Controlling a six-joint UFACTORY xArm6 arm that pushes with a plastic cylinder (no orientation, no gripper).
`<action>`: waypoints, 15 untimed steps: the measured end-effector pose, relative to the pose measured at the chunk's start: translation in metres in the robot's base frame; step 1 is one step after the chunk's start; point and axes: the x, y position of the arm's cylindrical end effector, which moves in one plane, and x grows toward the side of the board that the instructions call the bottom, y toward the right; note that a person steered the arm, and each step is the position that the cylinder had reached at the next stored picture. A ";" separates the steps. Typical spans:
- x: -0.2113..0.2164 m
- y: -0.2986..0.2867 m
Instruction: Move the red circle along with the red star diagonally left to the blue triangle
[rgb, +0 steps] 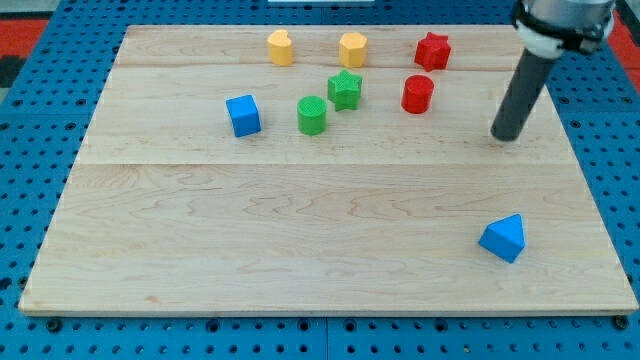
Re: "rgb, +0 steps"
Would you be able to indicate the green star block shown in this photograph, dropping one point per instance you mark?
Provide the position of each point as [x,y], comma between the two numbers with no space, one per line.
[344,90]

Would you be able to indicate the red star block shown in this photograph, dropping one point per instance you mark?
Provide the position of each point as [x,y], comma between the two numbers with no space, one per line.
[433,52]

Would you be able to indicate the blue triangle block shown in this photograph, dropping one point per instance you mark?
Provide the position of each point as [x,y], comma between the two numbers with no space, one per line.
[505,238]

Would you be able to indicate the green cylinder block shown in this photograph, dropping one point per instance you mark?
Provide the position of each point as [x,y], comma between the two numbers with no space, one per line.
[311,115]

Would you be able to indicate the wooden board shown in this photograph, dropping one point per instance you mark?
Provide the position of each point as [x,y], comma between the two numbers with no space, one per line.
[166,213]

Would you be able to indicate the blue cube block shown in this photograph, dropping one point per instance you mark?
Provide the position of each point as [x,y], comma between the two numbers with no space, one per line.
[244,115]

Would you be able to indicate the red cylinder block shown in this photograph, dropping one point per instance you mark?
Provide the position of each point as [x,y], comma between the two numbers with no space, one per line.
[417,94]

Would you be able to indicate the yellow heart block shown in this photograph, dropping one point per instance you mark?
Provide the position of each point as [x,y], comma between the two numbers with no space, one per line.
[280,48]

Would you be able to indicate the yellow hexagon block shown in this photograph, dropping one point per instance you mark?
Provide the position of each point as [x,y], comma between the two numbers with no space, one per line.
[353,49]

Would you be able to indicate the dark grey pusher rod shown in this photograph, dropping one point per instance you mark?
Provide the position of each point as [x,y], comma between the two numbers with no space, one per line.
[525,86]

